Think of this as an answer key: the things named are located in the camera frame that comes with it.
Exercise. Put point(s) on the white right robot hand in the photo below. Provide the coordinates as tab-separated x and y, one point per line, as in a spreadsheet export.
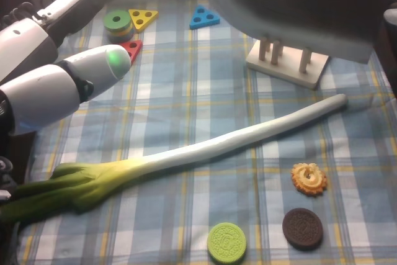
391	26

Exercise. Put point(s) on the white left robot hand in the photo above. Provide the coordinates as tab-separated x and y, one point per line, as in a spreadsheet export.
37	97

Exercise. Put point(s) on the leek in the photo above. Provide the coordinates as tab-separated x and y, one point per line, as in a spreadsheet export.
201	150

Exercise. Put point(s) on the red triangle block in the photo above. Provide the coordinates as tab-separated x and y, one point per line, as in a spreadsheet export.
136	50

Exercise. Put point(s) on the wooden peg board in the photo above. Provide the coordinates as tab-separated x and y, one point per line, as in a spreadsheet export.
288	71

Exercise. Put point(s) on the yellow triangle block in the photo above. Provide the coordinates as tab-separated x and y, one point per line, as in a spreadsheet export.
136	14

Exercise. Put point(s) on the yellow butter cookie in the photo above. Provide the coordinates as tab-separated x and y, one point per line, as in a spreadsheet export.
309	181

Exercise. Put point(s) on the blue triangle block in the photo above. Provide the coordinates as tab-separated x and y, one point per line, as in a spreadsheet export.
204	23

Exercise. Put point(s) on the brown sandwich cookie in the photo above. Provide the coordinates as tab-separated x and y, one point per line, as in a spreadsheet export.
302	229

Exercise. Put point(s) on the green sandwich cookie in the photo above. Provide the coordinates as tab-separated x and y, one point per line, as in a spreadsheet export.
227	243

